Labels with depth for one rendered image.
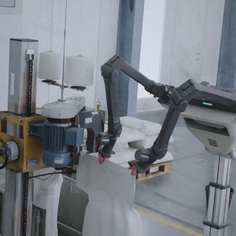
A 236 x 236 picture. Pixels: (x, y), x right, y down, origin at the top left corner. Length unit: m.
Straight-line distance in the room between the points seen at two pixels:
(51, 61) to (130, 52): 6.02
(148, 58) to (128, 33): 0.90
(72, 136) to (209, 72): 8.76
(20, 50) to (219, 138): 1.24
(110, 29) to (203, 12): 2.67
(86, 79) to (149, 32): 6.90
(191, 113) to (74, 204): 1.25
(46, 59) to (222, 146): 1.15
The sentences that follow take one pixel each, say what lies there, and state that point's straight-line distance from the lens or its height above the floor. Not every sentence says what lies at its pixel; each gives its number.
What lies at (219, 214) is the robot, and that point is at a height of 0.76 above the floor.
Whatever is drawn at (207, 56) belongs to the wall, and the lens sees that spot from 11.36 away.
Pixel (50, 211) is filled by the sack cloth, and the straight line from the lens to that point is 3.62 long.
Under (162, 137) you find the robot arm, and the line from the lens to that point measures 2.77.
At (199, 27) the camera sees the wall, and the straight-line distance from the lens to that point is 11.01.
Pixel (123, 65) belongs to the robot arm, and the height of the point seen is 1.66.
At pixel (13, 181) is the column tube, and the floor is 0.95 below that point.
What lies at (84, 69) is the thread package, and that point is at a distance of 2.93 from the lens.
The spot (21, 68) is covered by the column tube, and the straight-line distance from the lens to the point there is 2.98.
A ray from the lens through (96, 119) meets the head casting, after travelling 3.32.
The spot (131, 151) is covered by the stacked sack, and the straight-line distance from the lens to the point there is 6.28.
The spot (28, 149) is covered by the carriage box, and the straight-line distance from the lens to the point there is 3.03.
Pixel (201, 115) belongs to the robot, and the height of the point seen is 1.39.
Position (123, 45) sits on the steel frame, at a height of 1.45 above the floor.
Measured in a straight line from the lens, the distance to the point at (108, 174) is 3.19.
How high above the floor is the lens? 1.91
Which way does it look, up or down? 11 degrees down
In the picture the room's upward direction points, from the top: 4 degrees clockwise
